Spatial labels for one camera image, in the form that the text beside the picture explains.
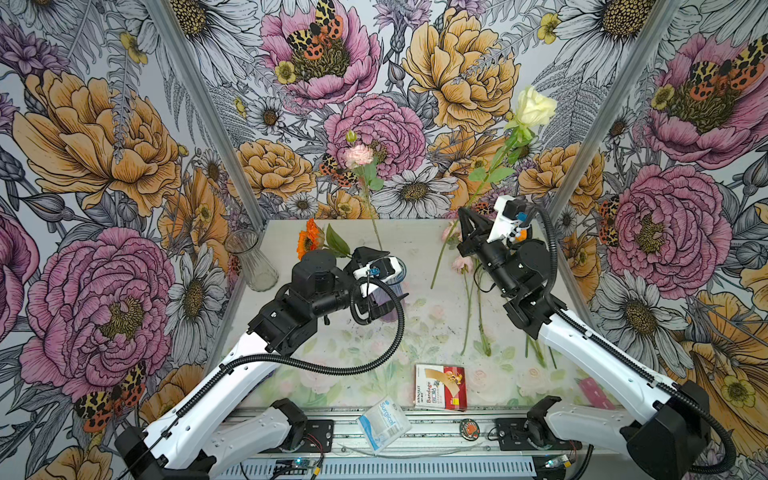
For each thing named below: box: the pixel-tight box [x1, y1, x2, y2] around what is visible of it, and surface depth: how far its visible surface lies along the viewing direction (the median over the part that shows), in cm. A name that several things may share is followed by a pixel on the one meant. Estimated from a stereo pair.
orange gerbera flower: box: [296, 218, 353, 261], surface depth 70 cm
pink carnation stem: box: [346, 130, 384, 252], surface depth 77 cm
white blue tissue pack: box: [357, 395, 413, 455], surface depth 78 cm
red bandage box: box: [413, 364, 467, 412], surface depth 80 cm
